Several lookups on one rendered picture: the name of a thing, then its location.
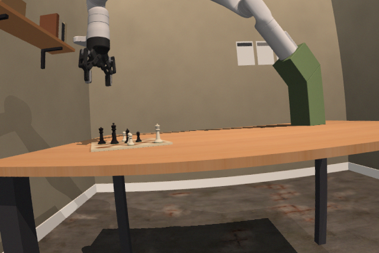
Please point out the wooden chessboard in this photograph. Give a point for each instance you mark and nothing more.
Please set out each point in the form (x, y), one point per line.
(95, 147)

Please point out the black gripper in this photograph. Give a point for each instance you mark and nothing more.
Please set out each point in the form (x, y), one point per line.
(97, 49)

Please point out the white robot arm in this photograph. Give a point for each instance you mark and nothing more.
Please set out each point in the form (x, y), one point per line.
(278, 40)

